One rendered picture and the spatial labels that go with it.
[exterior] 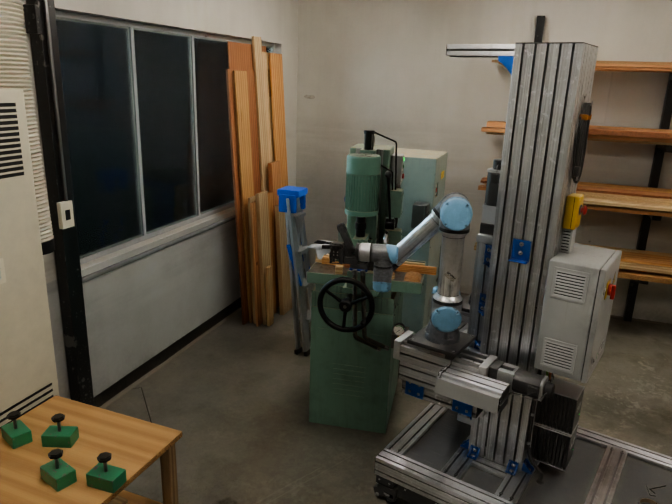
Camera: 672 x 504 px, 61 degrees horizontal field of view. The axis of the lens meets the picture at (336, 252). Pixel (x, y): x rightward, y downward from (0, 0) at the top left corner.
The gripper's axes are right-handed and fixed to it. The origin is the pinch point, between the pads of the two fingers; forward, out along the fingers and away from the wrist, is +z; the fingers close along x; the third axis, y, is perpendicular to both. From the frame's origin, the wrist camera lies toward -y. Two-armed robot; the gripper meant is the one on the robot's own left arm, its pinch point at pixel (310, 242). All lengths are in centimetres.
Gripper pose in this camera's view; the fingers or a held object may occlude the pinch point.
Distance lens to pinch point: 232.8
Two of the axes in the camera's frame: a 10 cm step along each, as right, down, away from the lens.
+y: -0.5, 9.9, 1.6
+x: 1.5, -1.5, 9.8
